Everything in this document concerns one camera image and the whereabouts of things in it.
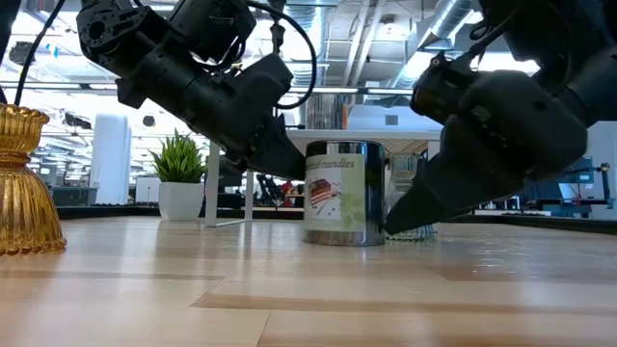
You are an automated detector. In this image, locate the black ceiling lamp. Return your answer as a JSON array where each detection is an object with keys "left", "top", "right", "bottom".
[{"left": 8, "top": 40, "right": 38, "bottom": 67}]

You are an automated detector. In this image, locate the thin black cable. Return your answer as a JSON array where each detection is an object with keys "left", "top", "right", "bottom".
[{"left": 13, "top": 0, "right": 67, "bottom": 107}]

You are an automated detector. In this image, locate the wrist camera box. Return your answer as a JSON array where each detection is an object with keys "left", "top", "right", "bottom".
[
  {"left": 168, "top": 0, "right": 257, "bottom": 67},
  {"left": 410, "top": 51, "right": 471, "bottom": 121}
]

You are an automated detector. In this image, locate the green plant in white pot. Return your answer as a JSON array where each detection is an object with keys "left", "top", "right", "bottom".
[{"left": 148, "top": 128, "right": 209, "bottom": 223}]

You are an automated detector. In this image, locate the blue partition screen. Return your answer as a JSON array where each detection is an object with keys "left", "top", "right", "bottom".
[{"left": 553, "top": 156, "right": 595, "bottom": 206}]

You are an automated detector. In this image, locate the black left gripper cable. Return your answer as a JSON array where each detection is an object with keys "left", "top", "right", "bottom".
[{"left": 243, "top": 0, "right": 318, "bottom": 111}]

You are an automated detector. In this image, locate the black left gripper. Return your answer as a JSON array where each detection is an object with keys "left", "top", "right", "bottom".
[{"left": 115, "top": 45, "right": 309, "bottom": 182}]

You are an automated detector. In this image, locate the amber ribbed glass candle holder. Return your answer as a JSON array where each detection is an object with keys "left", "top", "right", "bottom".
[{"left": 0, "top": 103, "right": 67, "bottom": 256}]

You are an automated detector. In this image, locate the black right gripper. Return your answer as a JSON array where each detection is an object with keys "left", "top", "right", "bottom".
[{"left": 384, "top": 69, "right": 590, "bottom": 236}]

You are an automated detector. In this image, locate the silver ceiling air duct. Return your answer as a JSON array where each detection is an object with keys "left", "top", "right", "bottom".
[{"left": 385, "top": 0, "right": 476, "bottom": 64}]

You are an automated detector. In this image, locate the white round column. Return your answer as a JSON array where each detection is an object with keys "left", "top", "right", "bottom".
[{"left": 91, "top": 114, "right": 132, "bottom": 206}]

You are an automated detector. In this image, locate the vanilla cake scented candle tin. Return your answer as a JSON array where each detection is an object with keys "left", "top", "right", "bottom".
[{"left": 303, "top": 139, "right": 388, "bottom": 248}]

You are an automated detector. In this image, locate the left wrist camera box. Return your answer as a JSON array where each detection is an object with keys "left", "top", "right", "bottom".
[{"left": 168, "top": 0, "right": 257, "bottom": 67}]

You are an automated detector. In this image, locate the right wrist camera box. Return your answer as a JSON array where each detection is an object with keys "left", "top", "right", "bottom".
[{"left": 410, "top": 51, "right": 471, "bottom": 121}]

